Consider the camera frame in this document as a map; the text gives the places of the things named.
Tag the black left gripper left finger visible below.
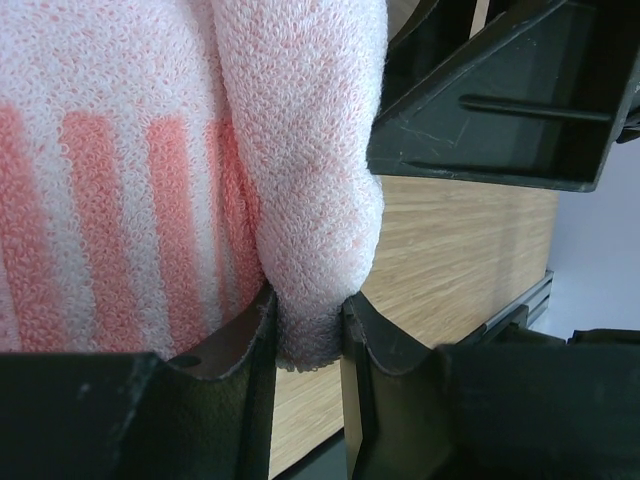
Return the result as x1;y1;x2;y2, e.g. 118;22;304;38
1;288;277;479

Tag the small pink cloth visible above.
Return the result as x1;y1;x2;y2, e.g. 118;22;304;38
1;1;387;371

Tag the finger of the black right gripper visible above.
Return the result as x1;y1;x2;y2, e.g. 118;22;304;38
384;0;476;110
368;1;639;192

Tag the aluminium front rail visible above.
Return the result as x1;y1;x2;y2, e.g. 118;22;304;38
466;270;554;341

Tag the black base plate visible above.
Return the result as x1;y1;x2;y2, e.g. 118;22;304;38
275;429;348;480

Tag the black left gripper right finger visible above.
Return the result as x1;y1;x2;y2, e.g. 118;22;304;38
341;295;639;479

